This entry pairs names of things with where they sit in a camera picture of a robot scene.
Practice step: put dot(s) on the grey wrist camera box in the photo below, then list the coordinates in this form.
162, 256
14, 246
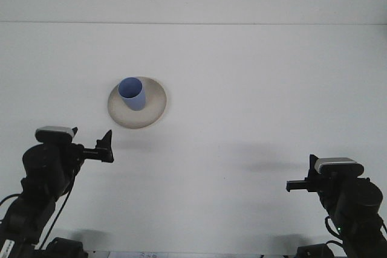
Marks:
56, 132
338, 165

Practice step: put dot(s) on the pale round plate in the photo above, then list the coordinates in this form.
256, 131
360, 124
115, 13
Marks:
152, 113

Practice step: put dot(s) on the pale blue cup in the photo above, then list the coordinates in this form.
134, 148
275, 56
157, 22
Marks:
133, 98

